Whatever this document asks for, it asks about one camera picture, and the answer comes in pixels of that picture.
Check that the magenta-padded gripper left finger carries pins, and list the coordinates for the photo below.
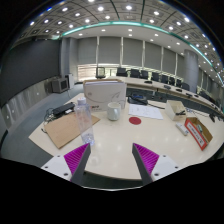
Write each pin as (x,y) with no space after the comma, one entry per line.
(76,160)

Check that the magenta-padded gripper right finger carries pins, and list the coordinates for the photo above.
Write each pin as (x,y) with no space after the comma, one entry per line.
(146,160)

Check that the clear plastic water bottle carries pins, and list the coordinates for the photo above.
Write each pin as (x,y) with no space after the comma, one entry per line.
(84,123)

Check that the brown paper envelope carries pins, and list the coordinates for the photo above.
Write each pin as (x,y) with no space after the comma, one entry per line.
(63,130)

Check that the flat round red coaster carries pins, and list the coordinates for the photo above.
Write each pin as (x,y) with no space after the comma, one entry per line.
(135,120)

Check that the white remote control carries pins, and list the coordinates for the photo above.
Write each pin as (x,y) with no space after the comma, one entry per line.
(182,129)

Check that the white printed paper sheet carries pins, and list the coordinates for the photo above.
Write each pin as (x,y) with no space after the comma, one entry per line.
(145,111)

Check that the black power adapter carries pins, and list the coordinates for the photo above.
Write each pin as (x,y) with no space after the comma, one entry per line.
(63,109)

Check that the open red-sided cardboard box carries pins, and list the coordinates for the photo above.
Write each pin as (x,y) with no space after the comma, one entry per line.
(196,136)

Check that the small open white box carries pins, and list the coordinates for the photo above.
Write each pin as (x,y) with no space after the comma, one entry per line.
(172,110)

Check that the white ceramic mug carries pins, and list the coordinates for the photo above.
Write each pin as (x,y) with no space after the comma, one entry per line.
(113,111)

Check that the black pouch bag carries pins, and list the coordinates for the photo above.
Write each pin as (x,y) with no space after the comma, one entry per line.
(137,99)

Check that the large white cardboard box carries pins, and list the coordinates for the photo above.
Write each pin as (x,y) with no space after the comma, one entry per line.
(103,93)

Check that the grey boxy monitor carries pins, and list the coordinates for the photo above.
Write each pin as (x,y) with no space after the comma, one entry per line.
(60,85)

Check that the long curved conference desk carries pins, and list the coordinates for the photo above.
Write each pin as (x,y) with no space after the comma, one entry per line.
(140,83)

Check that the row of black office chairs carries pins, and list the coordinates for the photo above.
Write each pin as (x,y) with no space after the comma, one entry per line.
(135,73)

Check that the light-backed office chair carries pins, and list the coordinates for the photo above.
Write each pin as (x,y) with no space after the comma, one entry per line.
(100,72)

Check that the group of ceiling lights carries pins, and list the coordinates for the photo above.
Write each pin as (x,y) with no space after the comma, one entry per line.
(128,7)

